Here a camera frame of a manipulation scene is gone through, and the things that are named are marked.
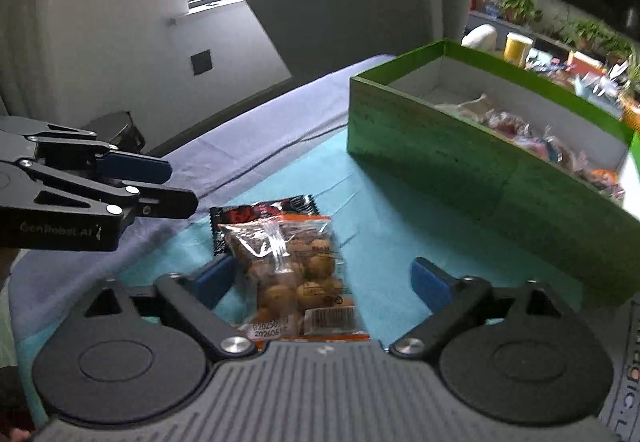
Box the orange tissue box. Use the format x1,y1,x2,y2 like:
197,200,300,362
567,51,603,72

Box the yellow wicker basket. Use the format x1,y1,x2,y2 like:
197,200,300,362
620,97,640,130

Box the teal mat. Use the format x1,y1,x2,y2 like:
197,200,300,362
197,125,601,348

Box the clear packet of round nuts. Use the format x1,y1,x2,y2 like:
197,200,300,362
219,215,372,352

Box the pile of snack packets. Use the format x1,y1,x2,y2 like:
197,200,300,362
435,94,626,203

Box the blue plastic basket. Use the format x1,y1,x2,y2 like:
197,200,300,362
572,71,626,107

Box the pale lavender cloth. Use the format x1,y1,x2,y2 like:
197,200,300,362
7,53,401,373

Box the black wall socket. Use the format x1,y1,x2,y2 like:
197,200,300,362
190,50,213,76

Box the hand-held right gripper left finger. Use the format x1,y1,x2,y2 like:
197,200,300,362
82,255,256,362

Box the black and red snack packet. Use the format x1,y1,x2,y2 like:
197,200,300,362
209,195,320,257

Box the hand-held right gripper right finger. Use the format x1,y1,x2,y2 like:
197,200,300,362
387,257,569,359

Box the light curtain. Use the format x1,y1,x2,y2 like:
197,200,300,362
0,0,56,120

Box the black round device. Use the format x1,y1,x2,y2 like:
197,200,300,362
80,110,147,157

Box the bushy green potted plant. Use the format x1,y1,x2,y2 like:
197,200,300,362
497,0,543,26

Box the grey armchair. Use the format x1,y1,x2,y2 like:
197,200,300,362
233,0,471,88

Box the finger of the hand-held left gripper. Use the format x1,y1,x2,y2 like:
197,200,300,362
0,117,174,185
15,160,199,220

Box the green cardboard box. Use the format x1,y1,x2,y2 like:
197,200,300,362
347,38,640,309

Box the yellow can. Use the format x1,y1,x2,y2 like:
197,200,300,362
502,32,535,68

